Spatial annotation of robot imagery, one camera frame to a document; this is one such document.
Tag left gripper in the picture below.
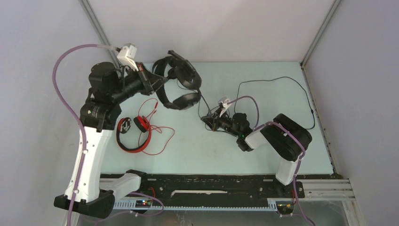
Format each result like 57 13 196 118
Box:
111 62 168 103

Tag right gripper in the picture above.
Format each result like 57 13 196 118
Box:
201 107 241 137

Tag black headset with microphone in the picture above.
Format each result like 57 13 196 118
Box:
152 49 316 133

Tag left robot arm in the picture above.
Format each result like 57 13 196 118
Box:
54 93 149 226

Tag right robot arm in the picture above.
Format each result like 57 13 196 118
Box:
201 113 312 197

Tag small black foam headphones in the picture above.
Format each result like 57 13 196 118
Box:
168 69 177 79

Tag red headphones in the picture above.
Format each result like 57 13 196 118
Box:
116 98 176 156

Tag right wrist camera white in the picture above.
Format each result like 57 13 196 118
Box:
218 97 231 118

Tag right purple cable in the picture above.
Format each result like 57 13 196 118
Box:
227 95 316 226

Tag purple cable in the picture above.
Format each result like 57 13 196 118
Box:
227 95 316 226
52 44 120 226

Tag left aluminium corner post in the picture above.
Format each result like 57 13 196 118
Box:
78 0 120 69

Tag aluminium corner post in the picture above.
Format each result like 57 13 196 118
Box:
301 0 342 67
78 0 120 69

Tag black mounting rail base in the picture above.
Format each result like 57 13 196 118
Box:
99 173 306 210

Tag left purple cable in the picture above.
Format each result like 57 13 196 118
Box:
52 44 120 226

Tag right aluminium corner post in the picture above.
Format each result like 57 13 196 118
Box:
301 0 342 67

